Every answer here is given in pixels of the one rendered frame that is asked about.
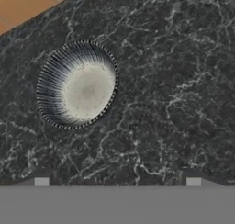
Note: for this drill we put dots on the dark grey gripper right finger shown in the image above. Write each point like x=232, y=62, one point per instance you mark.
x=193, y=180

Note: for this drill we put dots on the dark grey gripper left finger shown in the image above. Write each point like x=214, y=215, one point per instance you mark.
x=42, y=180

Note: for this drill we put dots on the blue striped white bowl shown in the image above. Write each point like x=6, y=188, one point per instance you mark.
x=82, y=87

